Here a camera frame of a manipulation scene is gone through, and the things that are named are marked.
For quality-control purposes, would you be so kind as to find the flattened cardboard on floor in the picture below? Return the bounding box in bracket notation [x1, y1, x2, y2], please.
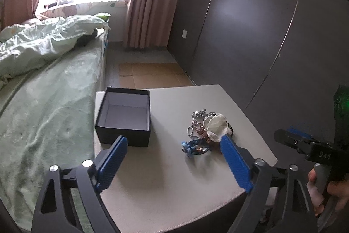
[119, 63, 193, 89]

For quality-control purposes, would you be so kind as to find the blue bead bracelet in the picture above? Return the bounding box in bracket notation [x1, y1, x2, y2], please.
[180, 139, 213, 159]

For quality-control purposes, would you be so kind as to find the brown rudraksha bead bracelet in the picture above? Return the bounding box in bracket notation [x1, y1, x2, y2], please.
[198, 127, 223, 152]

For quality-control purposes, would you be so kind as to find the white wall socket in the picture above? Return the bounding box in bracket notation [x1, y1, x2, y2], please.
[182, 29, 188, 39]

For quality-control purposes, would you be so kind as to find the silver chain jewelry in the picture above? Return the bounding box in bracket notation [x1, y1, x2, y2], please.
[187, 109, 217, 141]

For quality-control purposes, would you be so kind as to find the light green duvet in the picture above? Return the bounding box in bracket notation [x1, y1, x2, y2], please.
[1, 14, 110, 88]

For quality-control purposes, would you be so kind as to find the black jewelry box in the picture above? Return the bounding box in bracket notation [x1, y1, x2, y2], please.
[95, 87, 151, 147]

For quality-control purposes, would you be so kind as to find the green bed sheet mattress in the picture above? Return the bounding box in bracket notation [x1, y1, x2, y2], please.
[1, 32, 105, 232]

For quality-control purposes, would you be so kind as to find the right hand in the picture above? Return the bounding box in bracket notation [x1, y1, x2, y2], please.
[307, 169, 348, 216]

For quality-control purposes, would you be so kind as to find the patterned window sill cushion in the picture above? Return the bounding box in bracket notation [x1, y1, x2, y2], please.
[38, 0, 128, 18]

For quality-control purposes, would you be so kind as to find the white shell bracelet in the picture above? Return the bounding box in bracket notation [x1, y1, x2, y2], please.
[203, 112, 229, 143]

